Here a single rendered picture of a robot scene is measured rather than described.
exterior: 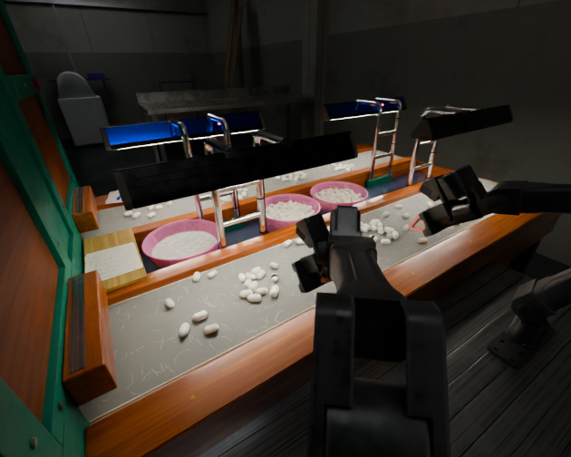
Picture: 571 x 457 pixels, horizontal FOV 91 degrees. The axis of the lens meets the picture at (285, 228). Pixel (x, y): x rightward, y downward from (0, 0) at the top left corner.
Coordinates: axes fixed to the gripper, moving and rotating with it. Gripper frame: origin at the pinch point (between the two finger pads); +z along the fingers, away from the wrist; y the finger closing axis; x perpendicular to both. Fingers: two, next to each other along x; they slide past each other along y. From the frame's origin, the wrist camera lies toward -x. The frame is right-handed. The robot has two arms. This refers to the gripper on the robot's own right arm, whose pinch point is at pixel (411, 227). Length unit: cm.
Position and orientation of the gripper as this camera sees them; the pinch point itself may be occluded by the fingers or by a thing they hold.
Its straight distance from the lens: 91.7
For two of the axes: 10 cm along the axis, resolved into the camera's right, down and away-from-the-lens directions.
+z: -4.0, 2.4, 8.8
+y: -8.4, 2.9, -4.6
